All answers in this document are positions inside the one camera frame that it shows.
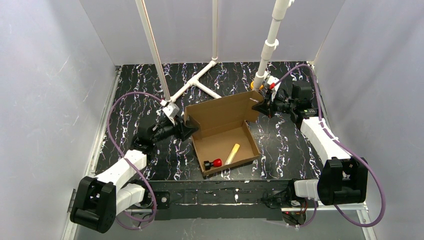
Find brown cardboard box sheet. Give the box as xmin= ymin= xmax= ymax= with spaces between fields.
xmin=184 ymin=91 xmax=264 ymax=177

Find red black small bottle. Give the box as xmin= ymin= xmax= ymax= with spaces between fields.
xmin=203 ymin=158 xmax=223 ymax=171

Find cream cylindrical stick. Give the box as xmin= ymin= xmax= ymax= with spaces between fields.
xmin=224 ymin=143 xmax=240 ymax=166

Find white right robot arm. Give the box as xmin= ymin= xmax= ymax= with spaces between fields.
xmin=252 ymin=81 xmax=368 ymax=206

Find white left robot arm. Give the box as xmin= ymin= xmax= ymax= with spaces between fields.
xmin=70 ymin=116 xmax=199 ymax=233

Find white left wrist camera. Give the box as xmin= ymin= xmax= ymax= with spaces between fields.
xmin=160 ymin=100 xmax=180 ymax=126

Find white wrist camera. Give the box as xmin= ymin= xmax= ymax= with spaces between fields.
xmin=160 ymin=100 xmax=180 ymax=126
xmin=264 ymin=75 xmax=281 ymax=97

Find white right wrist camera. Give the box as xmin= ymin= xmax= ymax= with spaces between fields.
xmin=264 ymin=75 xmax=281 ymax=97

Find white PVC pipe frame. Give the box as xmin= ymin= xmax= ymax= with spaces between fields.
xmin=167 ymin=0 xmax=293 ymax=103

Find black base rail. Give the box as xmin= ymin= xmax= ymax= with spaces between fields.
xmin=150 ymin=180 xmax=305 ymax=221

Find white wooden corner post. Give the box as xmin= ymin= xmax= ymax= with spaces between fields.
xmin=135 ymin=0 xmax=171 ymax=101

